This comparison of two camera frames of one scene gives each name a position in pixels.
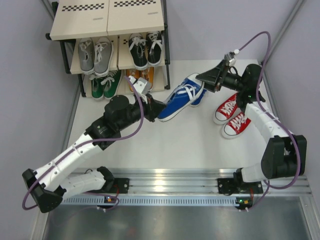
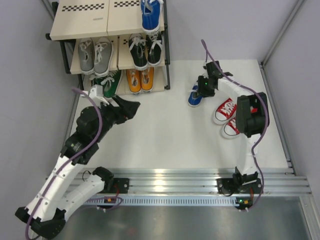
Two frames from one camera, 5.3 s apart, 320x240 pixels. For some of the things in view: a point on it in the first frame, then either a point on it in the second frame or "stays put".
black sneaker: (154, 46) stays put
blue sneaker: (184, 95) -> (151, 13)
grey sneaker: (103, 57) stays put
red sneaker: (232, 128) stays put
